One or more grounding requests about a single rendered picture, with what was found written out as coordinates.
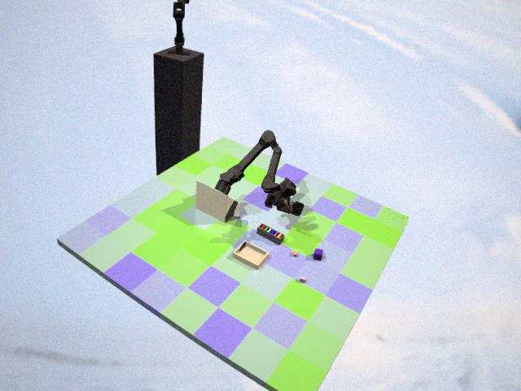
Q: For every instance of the purple cube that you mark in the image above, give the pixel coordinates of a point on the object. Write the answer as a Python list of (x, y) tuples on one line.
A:
[(318, 254)]

